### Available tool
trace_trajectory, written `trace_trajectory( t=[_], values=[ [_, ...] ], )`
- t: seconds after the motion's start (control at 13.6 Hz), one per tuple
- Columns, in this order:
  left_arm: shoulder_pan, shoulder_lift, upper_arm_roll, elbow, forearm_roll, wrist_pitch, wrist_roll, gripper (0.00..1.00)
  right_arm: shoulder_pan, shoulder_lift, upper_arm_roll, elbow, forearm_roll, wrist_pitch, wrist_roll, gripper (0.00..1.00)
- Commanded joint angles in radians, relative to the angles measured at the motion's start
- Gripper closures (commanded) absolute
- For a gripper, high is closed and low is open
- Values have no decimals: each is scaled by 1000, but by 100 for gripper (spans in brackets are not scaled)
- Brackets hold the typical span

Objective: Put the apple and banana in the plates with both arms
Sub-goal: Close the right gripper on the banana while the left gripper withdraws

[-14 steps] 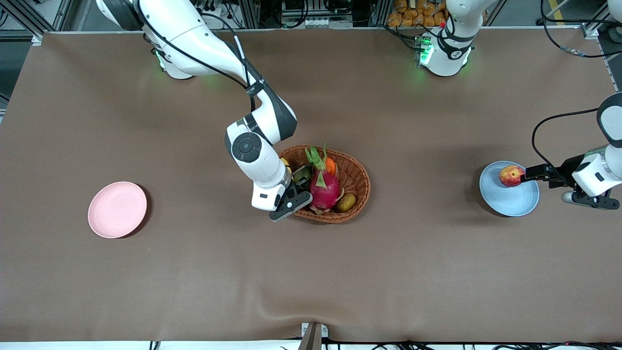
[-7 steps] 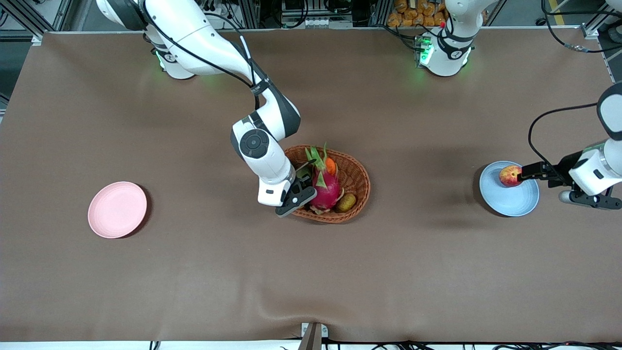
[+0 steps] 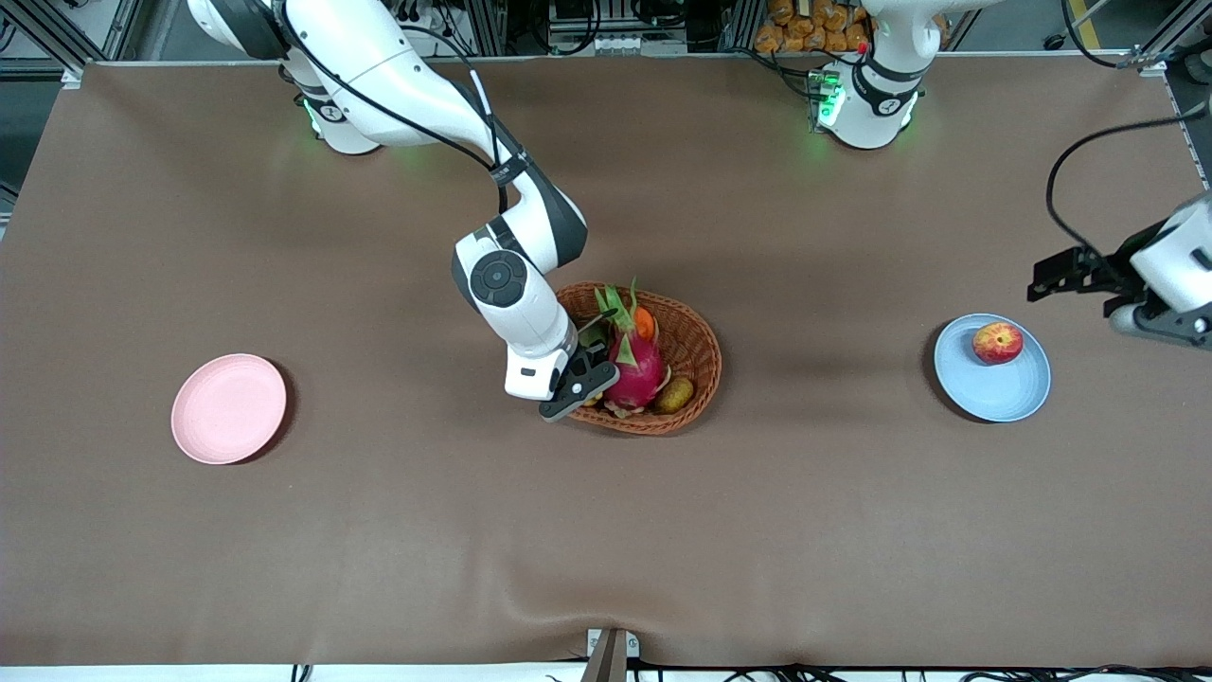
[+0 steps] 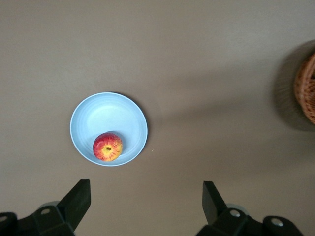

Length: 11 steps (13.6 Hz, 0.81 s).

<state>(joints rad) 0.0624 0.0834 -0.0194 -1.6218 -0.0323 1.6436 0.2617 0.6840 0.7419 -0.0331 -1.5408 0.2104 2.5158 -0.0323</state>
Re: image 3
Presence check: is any pink dragon fruit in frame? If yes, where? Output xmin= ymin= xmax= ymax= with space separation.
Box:
xmin=595 ymin=279 xmax=674 ymax=420

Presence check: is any pink plate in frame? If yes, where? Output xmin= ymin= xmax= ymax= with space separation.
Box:
xmin=170 ymin=353 xmax=287 ymax=466

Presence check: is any blue plate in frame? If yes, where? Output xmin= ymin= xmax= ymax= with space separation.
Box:
xmin=934 ymin=314 xmax=1052 ymax=423

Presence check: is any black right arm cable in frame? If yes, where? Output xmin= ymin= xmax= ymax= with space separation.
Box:
xmin=273 ymin=0 xmax=514 ymax=215

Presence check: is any aluminium frame post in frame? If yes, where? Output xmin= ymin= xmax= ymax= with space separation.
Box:
xmin=1117 ymin=0 xmax=1212 ymax=79
xmin=0 ymin=0 xmax=143 ymax=88

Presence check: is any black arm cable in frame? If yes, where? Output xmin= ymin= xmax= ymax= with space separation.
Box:
xmin=273 ymin=0 xmax=514 ymax=215
xmin=1045 ymin=99 xmax=1212 ymax=259

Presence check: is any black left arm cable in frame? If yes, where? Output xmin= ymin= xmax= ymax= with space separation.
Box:
xmin=1045 ymin=99 xmax=1212 ymax=259

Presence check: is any red apple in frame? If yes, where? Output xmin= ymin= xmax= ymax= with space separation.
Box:
xmin=972 ymin=322 xmax=1025 ymax=366

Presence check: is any brown wicker basket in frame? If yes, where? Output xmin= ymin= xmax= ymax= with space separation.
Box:
xmin=554 ymin=281 xmax=723 ymax=436

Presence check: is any bag of orange bread rolls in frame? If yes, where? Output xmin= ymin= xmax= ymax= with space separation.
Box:
xmin=755 ymin=0 xmax=872 ymax=55

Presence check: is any brown table cover cloth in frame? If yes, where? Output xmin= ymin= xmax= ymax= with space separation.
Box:
xmin=0 ymin=52 xmax=1212 ymax=669

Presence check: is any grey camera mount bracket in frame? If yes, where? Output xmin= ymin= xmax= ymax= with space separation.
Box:
xmin=579 ymin=627 xmax=641 ymax=682

